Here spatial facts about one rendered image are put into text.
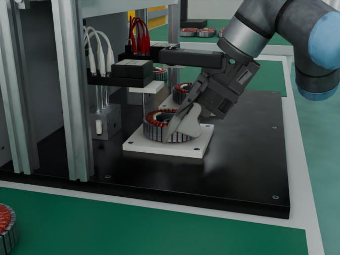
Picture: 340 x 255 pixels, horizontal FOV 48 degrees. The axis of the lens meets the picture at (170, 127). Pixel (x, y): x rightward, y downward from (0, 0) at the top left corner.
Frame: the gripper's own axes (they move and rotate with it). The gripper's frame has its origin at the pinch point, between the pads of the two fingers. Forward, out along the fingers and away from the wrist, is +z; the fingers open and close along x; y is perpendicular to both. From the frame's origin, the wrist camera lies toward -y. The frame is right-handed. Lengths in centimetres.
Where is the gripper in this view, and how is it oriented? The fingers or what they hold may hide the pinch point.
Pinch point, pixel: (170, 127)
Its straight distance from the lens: 74.6
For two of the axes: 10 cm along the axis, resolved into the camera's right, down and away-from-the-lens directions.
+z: -5.1, 7.5, 4.2
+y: 8.3, 5.6, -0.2
